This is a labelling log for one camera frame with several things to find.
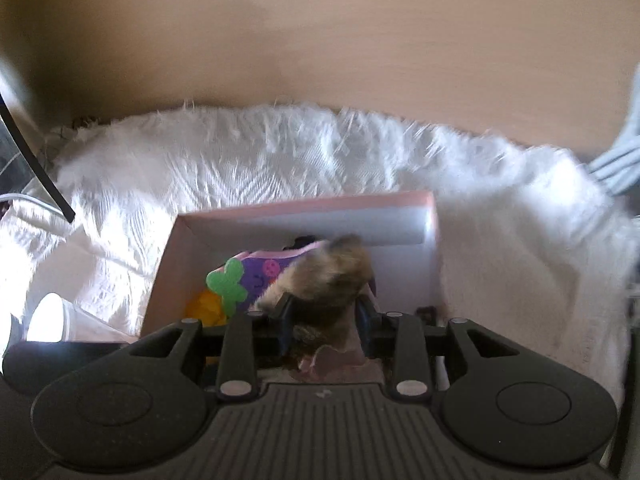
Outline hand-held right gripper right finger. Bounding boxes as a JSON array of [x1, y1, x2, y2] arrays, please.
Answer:
[[356, 296, 518, 401]]

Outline purple eggplant sponge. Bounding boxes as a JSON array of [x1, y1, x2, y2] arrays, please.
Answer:
[[206, 240, 331, 318]]

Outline orange plush toy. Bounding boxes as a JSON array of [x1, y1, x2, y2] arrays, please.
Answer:
[[184, 287, 231, 331]]

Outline brown furry plush toy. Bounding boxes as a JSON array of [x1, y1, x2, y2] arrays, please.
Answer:
[[252, 234, 383, 381]]

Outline pink cardboard box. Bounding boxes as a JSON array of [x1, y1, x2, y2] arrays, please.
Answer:
[[140, 190, 443, 346]]

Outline white cup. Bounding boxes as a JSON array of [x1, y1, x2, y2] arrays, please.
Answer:
[[27, 292, 126, 346]]

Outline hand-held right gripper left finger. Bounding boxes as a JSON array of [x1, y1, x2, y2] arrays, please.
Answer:
[[127, 294, 296, 400]]

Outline white fluffy blanket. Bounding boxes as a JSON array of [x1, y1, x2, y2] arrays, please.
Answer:
[[0, 100, 636, 411]]

